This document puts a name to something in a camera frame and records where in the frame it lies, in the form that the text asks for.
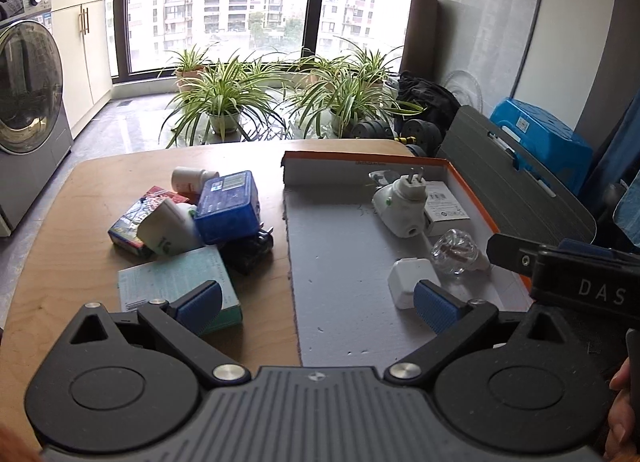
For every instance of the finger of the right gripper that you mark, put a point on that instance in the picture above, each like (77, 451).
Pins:
(512, 253)

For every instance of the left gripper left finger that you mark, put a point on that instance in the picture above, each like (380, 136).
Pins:
(178, 325)

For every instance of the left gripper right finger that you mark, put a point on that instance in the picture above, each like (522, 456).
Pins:
(460, 327)

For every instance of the teal white paper box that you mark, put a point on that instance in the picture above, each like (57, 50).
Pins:
(172, 277)

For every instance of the black power adapter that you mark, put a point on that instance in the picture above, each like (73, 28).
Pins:
(243, 255)

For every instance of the white cup-shaped adapter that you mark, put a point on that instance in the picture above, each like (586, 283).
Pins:
(170, 229)

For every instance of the red blue playing card box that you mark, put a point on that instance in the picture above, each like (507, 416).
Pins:
(123, 232)

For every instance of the blue plastic case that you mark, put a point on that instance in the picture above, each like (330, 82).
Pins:
(228, 208)

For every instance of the person's right hand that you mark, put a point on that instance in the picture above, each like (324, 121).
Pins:
(621, 419)

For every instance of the grey folding chair back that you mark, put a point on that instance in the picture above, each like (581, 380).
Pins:
(523, 197)

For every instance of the clear plastic bulb object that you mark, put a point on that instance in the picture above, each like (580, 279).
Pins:
(455, 252)

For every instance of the white square charger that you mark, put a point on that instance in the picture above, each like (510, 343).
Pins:
(405, 274)

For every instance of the blue plastic stool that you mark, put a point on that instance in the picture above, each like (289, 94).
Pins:
(552, 142)

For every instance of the white round plug device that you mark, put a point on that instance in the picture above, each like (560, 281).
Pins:
(399, 201)

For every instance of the white pill bottle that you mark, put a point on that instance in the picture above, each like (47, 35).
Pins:
(187, 180)

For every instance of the black dumbbell near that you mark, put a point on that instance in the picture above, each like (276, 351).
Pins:
(422, 138)

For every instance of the black dumbbell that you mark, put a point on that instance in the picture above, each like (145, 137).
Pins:
(372, 130)
(422, 138)

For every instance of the black bag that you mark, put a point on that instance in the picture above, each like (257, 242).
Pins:
(440, 106)

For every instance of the white fan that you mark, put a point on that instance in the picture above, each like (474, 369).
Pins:
(465, 88)

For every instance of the black dumbbell far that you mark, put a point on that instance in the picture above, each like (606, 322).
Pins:
(372, 130)

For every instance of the front left spider plant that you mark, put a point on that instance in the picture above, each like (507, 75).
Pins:
(233, 99)

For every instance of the spider plant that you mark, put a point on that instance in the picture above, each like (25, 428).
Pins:
(233, 99)
(189, 64)
(336, 96)
(372, 61)

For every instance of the rolled brown mat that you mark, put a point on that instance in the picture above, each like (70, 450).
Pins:
(418, 53)

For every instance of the grey washing machine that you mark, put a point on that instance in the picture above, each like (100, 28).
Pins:
(35, 136)

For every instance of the back right spider plant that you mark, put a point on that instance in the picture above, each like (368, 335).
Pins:
(372, 61)

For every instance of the front right spider plant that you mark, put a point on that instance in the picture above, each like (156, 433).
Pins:
(336, 96)

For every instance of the back left spider plant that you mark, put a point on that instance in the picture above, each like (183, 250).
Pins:
(189, 64)

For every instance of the white cabinet with handles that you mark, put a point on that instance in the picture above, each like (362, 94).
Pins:
(79, 30)

